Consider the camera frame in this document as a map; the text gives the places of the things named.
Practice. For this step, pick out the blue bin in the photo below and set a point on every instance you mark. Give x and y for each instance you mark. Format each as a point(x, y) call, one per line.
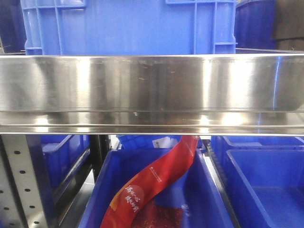
point(263, 178)
point(195, 192)
point(61, 152)

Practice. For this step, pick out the red snack bag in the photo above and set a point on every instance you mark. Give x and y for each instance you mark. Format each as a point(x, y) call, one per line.
point(150, 181)

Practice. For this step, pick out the stainless steel shelf rail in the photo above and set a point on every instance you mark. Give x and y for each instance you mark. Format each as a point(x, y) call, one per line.
point(229, 94)

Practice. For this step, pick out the blue bin left lower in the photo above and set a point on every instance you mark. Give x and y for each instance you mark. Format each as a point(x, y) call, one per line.
point(61, 152)

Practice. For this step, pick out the perforated steel shelf post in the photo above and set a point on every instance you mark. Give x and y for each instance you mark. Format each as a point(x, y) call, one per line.
point(20, 201)

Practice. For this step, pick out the blue bin centre lower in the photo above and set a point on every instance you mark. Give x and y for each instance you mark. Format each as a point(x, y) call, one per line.
point(195, 192)

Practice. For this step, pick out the dark blue crate upper right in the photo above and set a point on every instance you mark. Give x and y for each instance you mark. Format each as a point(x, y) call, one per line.
point(254, 24)

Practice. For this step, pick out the large blue crate top shelf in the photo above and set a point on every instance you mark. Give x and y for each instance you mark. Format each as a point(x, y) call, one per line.
point(129, 27)

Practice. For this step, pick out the blue bin right lower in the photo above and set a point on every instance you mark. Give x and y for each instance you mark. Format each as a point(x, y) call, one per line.
point(263, 178)

